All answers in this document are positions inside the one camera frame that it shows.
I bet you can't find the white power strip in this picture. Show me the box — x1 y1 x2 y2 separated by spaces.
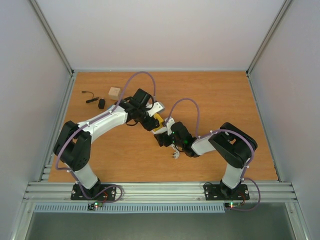
149 124 181 161

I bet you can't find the yellow cube plug adapter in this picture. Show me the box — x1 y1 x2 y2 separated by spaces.
152 113 164 132

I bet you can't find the beige cube plug adapter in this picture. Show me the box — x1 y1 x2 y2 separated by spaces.
108 87 122 101

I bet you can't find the black power adapter with cable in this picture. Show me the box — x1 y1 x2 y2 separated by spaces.
81 90 106 110

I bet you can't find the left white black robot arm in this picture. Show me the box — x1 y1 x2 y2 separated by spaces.
53 88 165 199

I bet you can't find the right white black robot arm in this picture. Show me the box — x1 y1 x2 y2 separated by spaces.
153 121 258 200

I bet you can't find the right small circuit board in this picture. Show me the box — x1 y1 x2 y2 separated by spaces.
224 202 243 209

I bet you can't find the small circuit board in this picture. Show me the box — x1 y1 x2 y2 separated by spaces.
224 202 243 209
87 202 104 211

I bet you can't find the left small circuit board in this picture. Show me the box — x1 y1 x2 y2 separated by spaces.
87 202 104 211

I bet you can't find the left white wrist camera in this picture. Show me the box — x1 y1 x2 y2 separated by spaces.
147 101 165 117

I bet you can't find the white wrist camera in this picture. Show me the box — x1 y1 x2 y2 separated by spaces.
147 101 165 117
165 117 175 135

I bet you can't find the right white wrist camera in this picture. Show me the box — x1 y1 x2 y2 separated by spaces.
165 117 175 135

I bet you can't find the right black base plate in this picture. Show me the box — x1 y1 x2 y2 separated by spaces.
202 181 250 201

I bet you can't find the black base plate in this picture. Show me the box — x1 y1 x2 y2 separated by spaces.
202 181 250 201
70 184 117 201

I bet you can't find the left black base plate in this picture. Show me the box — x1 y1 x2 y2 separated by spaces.
70 184 117 201

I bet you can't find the aluminium front rail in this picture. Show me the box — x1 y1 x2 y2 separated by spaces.
22 181 298 203

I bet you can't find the left aluminium frame post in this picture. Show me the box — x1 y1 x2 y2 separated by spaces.
28 0 74 76

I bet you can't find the aluminium frame post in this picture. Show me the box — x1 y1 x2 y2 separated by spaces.
245 0 294 78
28 0 74 76

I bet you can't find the grey slotted cable duct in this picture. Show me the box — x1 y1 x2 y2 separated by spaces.
34 203 225 214

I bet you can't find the right aluminium frame post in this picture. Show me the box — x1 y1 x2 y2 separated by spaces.
245 0 294 78

